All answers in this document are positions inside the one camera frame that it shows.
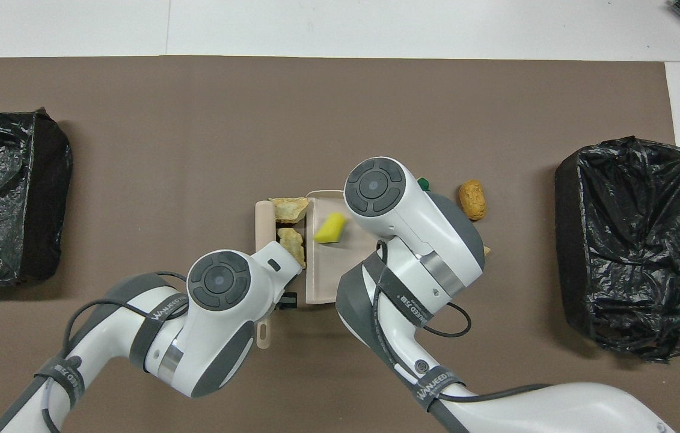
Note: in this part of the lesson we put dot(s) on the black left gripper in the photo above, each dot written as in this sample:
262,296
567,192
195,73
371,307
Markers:
287,300

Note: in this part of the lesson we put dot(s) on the beige plastic dustpan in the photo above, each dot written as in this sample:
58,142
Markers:
321,270

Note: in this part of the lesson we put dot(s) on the beige hand brush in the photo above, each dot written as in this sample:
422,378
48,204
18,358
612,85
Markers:
264,225

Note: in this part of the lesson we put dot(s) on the bright yellow sponge piece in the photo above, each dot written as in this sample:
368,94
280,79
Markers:
330,228

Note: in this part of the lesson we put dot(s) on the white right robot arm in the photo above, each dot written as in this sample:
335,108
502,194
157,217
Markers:
412,222

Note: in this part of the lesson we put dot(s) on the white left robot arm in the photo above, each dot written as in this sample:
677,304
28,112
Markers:
213,337

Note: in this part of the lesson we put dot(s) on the green and yellow sponge piece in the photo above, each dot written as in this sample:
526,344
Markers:
424,182

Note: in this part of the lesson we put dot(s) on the orange brown sponge piece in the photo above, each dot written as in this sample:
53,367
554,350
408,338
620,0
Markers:
472,201

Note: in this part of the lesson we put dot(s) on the brown paper table mat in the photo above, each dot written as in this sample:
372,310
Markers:
376,90

